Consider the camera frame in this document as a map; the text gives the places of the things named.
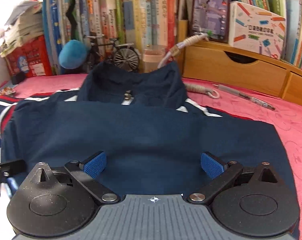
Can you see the row of thin blue books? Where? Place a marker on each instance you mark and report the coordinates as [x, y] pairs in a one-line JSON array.
[[53, 30]]

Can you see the wooden drawer organiser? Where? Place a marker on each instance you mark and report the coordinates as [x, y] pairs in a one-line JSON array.
[[216, 65]]

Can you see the black smartphone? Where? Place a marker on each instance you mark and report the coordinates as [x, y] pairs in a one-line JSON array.
[[211, 10]]

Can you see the small black box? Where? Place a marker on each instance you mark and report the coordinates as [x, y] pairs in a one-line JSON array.
[[18, 78]]

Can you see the navy and white jacket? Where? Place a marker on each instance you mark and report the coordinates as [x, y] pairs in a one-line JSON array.
[[141, 130]]

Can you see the pink plastic cup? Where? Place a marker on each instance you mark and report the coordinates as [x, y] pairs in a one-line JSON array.
[[153, 60]]

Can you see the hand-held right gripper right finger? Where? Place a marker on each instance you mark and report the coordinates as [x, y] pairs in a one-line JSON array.
[[212, 165]]

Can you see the black model bicycle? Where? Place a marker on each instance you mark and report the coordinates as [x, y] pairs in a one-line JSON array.
[[125, 57]]

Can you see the red plastic crate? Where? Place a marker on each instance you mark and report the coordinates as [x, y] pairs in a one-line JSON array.
[[28, 57]]

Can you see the row of pale blue books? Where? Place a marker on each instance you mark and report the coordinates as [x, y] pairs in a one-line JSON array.
[[298, 37]]

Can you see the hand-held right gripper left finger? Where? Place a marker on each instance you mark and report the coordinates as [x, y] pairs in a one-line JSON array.
[[94, 165]]

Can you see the stack of paper workbooks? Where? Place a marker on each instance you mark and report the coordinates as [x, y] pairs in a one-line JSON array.
[[23, 27]]

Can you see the row of thick colourful books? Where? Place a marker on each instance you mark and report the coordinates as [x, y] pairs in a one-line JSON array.
[[141, 12]]

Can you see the blue plush ball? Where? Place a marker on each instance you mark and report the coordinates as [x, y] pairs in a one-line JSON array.
[[73, 53]]

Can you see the white pencil-print box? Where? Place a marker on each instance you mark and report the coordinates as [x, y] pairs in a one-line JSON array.
[[256, 32]]

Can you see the clear pen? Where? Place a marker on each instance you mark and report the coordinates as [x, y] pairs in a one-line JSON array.
[[238, 93]]

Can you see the red snack packet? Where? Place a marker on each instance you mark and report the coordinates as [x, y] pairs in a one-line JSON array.
[[5, 91]]

